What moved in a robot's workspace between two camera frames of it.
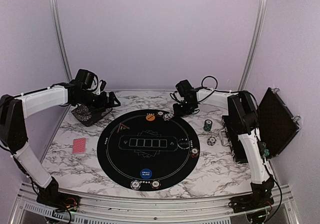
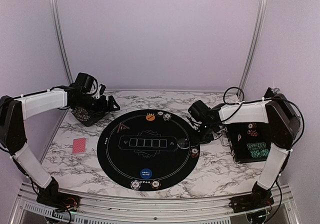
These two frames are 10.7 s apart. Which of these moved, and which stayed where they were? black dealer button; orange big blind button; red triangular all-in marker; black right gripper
Moved: black right gripper
Stayed: black dealer button; orange big blind button; red triangular all-in marker
